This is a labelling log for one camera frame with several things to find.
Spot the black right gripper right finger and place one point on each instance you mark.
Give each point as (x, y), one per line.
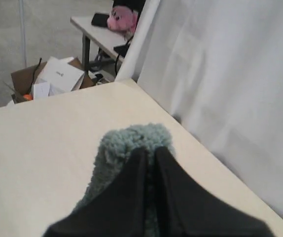
(185, 209)

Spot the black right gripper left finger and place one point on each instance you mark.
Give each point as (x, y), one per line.
(118, 211)

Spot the green fleece scarf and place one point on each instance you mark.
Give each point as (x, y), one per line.
(113, 152)

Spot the white backdrop curtain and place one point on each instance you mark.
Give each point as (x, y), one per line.
(216, 66)

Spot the white box in carton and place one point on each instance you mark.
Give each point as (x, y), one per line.
(57, 77)

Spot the brown cardboard box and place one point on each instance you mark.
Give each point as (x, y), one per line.
(22, 79)

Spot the grey side table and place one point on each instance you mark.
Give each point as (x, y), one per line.
(103, 38)

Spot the pink plush toy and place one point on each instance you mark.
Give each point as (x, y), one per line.
(122, 19)

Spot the black pouch on table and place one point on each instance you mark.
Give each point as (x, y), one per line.
(99, 20)

